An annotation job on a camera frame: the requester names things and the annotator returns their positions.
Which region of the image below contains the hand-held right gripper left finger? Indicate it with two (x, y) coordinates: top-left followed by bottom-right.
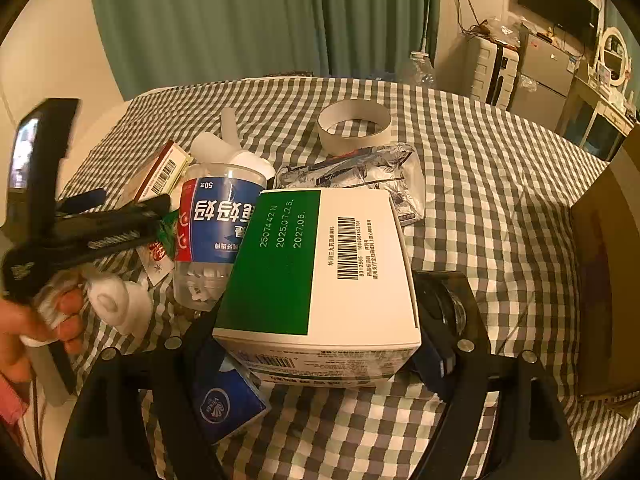
(55, 304), (227, 480)

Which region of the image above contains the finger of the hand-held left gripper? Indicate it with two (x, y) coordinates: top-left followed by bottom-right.
(44, 211), (162, 268)
(56, 188), (172, 220)

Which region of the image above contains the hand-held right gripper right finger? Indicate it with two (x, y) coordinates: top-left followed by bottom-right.
(412, 270), (581, 480)

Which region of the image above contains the white sachet with red print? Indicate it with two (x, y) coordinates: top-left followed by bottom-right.
(140, 240), (176, 287)

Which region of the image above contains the green and white medicine box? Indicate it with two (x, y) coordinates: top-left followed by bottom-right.
(212, 189), (423, 390)

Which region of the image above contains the brown cardboard box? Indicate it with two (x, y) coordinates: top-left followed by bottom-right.
(570, 125), (640, 418)

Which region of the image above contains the person's left forearm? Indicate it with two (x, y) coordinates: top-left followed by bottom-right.
(0, 372), (32, 428)

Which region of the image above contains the person's left hand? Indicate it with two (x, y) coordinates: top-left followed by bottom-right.
(0, 282), (87, 386)

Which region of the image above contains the green small packet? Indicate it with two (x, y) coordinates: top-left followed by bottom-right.
(157, 210), (182, 242)

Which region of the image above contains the red and white small box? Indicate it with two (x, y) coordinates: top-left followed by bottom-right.
(120, 140), (196, 203)

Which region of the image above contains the blue tissue packet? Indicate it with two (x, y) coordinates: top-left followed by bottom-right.
(192, 352), (272, 446)

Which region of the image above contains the clear bottle with blue label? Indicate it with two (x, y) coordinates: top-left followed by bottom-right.
(172, 160), (268, 311)

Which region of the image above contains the white plastic spray bottle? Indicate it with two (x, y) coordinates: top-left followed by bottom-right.
(190, 107), (276, 181)

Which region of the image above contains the green checked tablecloth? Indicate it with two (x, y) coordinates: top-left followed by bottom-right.
(55, 76), (621, 480)

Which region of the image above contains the green curtain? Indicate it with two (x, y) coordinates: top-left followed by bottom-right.
(87, 0), (441, 103)

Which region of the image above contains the silver foil packet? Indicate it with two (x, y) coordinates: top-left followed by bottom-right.
(274, 143), (426, 226)

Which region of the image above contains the white paper tape roll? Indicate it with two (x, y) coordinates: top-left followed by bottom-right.
(318, 101), (392, 157)

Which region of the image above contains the white glass-door cabinet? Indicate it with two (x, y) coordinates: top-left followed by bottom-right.
(562, 77), (638, 161)

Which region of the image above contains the clear plastic water bottle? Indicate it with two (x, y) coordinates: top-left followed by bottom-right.
(409, 51), (437, 88)

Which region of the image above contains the white suitcase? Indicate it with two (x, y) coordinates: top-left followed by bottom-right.
(467, 35), (523, 108)

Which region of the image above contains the silver fridge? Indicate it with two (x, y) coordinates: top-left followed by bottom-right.
(507, 25), (576, 133)

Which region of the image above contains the white round mirror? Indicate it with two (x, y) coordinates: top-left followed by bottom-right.
(597, 27), (632, 93)

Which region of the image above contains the white hanging cable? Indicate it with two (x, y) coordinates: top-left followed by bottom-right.
(419, 0), (436, 58)

